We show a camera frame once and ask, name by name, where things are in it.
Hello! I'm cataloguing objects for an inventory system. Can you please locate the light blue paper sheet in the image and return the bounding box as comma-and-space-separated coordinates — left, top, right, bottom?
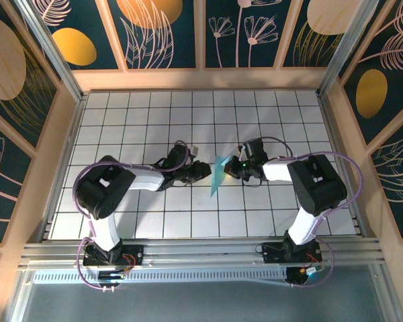
210, 154, 232, 199

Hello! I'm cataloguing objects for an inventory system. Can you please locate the black round electronics module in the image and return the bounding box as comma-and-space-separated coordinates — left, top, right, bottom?
285, 266, 325, 288

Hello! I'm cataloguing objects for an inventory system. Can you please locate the black rectangular electronics module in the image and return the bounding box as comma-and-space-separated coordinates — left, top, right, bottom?
97, 269, 127, 282

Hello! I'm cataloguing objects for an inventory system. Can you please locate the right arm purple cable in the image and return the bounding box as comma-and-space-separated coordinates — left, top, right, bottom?
260, 136, 363, 289

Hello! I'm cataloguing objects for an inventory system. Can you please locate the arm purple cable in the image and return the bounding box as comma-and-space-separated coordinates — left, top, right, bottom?
72, 140, 193, 292
260, 136, 363, 289

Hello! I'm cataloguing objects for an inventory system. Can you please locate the aluminium mounting rail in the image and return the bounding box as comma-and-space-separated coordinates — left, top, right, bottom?
18, 236, 386, 269

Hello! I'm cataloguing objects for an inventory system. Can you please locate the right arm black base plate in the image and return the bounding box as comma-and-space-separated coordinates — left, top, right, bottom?
260, 241, 323, 264

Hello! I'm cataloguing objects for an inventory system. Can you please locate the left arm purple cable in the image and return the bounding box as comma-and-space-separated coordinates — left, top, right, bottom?
72, 140, 193, 292

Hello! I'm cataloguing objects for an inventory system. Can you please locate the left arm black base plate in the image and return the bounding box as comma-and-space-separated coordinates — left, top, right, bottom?
82, 244, 145, 268

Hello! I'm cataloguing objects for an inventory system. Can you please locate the white slotted cable duct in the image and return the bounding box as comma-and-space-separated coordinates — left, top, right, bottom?
32, 270, 289, 284

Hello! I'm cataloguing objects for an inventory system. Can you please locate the aluminium corner post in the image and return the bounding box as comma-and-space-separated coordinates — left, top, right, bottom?
15, 0, 88, 101
317, 0, 372, 97

